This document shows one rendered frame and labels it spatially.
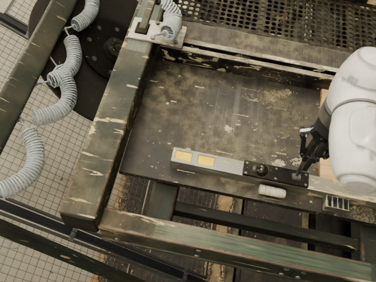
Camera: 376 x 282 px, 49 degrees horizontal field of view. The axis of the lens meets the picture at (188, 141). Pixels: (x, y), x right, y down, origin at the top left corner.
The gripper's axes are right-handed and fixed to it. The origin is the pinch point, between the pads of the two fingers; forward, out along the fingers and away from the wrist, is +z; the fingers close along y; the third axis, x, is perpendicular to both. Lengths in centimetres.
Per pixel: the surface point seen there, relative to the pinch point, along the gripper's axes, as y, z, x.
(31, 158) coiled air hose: -89, 38, 2
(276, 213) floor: 40, 209, 78
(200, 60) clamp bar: -36, 13, 41
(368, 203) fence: 23.0, 13.8, -1.8
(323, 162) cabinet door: 9.5, 14.7, 9.8
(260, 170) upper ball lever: -12.6, 1.2, -5.6
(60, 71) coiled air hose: -92, 36, 41
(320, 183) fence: 7.9, 12.6, 0.9
